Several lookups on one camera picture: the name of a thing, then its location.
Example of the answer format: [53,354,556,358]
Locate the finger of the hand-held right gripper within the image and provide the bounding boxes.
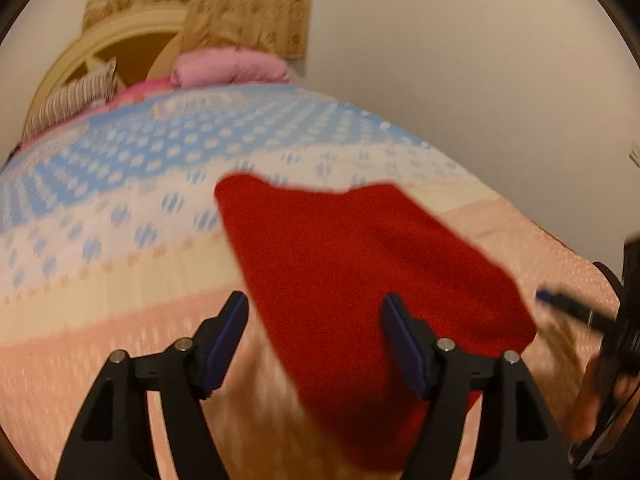
[535,287,619,334]

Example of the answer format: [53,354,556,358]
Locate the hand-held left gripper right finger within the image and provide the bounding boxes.
[381,292,574,480]

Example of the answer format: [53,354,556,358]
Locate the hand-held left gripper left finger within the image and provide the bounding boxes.
[54,290,249,480]

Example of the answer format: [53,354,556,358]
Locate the red knit sweater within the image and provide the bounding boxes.
[214,173,539,472]

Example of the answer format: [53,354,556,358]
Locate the person's right hand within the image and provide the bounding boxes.
[570,357,640,443]

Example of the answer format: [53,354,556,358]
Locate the polka-dot bedspread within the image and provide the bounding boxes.
[0,82,626,480]

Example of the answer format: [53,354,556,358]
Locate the bright pink pillow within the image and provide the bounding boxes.
[111,77,176,109]

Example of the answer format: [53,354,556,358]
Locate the striped pillow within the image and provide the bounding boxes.
[22,57,119,144]

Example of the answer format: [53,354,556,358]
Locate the cream round headboard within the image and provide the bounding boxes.
[22,7,190,147]

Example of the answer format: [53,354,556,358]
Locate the beige floral curtain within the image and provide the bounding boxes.
[81,0,317,60]

